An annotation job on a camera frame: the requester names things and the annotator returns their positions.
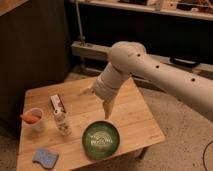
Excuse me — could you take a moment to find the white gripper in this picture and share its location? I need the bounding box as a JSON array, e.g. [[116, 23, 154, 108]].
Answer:
[[79, 63, 130, 119]]

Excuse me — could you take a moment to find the green ceramic bowl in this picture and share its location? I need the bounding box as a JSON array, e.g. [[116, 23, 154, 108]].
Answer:
[[82, 121, 120, 160]]

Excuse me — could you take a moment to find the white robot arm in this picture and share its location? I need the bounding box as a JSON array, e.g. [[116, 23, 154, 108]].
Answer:
[[81, 41, 213, 122]]

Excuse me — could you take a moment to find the red white snack box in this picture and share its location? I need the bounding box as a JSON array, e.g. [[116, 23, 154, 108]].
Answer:
[[50, 94, 66, 112]]

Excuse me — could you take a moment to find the wooden table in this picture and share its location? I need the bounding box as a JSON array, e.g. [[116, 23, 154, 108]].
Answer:
[[17, 78, 165, 171]]

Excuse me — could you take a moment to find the grey shelf ledge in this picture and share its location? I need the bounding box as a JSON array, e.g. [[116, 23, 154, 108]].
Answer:
[[71, 41, 213, 80]]

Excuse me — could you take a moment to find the white mug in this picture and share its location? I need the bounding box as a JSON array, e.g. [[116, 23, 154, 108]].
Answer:
[[20, 108, 45, 132]]

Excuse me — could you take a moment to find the orange carrot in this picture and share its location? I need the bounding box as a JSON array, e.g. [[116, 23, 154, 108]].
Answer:
[[20, 115, 40, 124]]

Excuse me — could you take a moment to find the blue sponge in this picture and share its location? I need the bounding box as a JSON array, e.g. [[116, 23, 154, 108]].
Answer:
[[32, 148, 59, 169]]

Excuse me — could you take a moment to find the metal pole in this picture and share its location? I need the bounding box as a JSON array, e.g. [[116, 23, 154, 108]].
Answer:
[[75, 0, 85, 45]]

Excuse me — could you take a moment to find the black handle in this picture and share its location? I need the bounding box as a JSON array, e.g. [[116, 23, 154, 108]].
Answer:
[[169, 57, 200, 68]]

